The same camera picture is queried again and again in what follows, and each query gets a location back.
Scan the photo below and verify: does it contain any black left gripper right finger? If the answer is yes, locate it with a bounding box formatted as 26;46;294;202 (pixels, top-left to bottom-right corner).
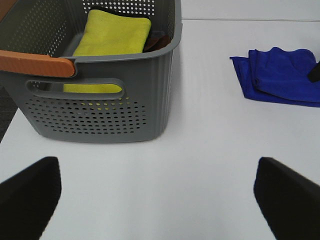
253;157;320;240

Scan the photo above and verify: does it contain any yellow folded towel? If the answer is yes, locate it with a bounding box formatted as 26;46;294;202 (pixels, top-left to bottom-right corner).
63;9;152;94

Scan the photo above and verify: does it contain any brown folded towel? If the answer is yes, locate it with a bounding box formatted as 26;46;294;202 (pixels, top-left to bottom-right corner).
142;30;171;53

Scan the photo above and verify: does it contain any grey perforated plastic basket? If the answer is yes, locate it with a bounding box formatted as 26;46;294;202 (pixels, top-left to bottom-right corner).
0;0;183;143

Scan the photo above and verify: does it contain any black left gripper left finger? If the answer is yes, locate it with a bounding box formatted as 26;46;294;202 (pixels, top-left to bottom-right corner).
0;156;62;240

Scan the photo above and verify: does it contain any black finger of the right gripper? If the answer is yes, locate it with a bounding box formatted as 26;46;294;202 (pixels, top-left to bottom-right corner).
307;61;320;83

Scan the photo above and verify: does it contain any blue towel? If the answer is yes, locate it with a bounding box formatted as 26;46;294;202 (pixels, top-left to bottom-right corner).
230;47;320;108

